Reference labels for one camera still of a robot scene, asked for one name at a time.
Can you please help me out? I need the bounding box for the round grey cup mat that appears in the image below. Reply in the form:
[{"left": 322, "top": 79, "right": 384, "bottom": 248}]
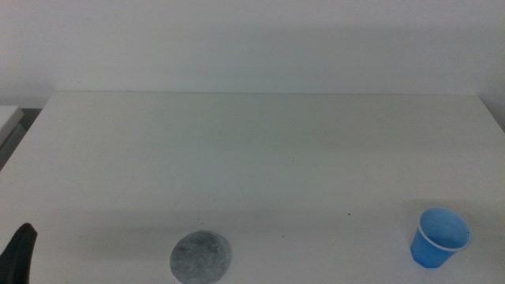
[{"left": 169, "top": 230, "right": 232, "bottom": 284}]

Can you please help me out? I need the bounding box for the blue plastic cup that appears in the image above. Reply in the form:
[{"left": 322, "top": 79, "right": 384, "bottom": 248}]
[{"left": 410, "top": 207, "right": 472, "bottom": 270}]

